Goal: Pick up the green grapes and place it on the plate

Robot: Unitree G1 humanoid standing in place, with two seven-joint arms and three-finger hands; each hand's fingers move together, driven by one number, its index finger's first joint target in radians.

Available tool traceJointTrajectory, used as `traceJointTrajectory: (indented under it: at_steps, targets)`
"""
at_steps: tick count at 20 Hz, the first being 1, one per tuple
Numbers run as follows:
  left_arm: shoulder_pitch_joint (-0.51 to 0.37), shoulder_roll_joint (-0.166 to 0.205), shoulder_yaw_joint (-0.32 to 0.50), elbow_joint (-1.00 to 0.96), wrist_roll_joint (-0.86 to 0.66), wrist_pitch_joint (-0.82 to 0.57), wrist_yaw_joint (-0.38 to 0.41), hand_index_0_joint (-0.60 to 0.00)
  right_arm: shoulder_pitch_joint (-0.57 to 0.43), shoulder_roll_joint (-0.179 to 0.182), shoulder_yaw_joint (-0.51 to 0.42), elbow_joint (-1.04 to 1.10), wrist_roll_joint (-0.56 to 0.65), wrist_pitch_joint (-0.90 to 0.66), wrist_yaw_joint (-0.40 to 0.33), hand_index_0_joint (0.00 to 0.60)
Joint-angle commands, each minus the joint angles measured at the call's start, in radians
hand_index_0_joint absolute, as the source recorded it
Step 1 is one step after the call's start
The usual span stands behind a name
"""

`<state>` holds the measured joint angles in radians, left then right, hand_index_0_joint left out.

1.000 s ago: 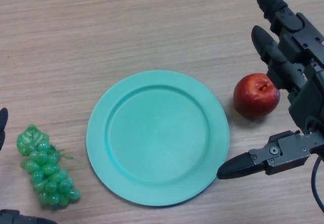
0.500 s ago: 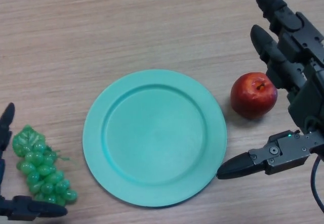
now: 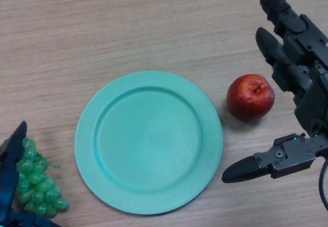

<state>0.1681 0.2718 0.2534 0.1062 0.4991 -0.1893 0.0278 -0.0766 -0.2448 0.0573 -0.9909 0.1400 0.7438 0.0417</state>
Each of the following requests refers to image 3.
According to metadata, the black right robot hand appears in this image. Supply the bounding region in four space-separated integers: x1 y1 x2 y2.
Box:
221 0 328 184

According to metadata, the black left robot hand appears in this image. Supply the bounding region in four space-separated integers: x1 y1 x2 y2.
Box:
0 120 62 227

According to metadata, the green grape bunch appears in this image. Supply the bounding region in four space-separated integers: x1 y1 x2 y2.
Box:
15 137 70 217

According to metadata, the green round plate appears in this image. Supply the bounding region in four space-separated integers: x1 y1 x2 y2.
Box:
74 70 223 216

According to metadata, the red apple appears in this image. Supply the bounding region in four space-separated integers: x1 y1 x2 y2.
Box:
226 74 275 122

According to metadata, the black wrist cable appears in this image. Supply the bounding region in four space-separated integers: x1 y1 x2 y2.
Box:
318 160 328 212

